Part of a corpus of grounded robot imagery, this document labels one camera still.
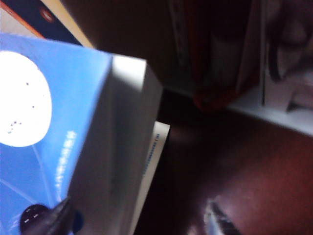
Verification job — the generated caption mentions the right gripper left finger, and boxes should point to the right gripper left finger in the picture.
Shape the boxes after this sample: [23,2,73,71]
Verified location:
[45,195,74,235]

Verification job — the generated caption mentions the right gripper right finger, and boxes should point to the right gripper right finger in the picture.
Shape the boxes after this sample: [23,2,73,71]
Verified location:
[204,200,242,235]

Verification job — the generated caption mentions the blue paperback book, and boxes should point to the blue paperback book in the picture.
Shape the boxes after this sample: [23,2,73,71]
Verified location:
[0,33,171,235]

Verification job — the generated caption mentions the red thin book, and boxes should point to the red thin book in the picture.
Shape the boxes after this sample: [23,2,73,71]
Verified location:
[190,0,260,111]

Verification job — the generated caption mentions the yellow paperback book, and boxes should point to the yellow paperback book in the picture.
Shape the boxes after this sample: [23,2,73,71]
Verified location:
[40,0,95,48]

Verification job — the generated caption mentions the orange spine book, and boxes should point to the orange spine book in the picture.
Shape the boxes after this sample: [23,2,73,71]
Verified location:
[0,0,83,46]

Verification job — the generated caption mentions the light blue desk organizer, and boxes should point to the light blue desk organizer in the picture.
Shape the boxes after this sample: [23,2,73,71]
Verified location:
[228,0,313,138]

